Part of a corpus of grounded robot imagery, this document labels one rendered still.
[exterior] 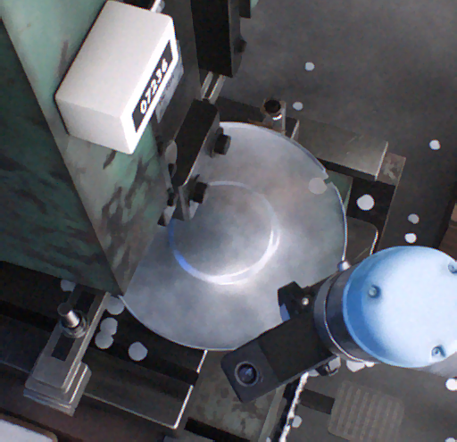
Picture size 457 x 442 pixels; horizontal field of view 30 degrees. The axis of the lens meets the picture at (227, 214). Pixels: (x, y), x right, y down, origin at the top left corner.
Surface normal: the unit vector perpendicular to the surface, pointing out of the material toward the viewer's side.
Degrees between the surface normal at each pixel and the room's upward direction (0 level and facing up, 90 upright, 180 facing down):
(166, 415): 0
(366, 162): 0
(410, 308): 18
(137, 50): 0
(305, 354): 33
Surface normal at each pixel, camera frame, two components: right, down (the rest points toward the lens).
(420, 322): 0.11, -0.16
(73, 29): 0.93, 0.30
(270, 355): -0.34, 0.04
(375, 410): -0.04, -0.44
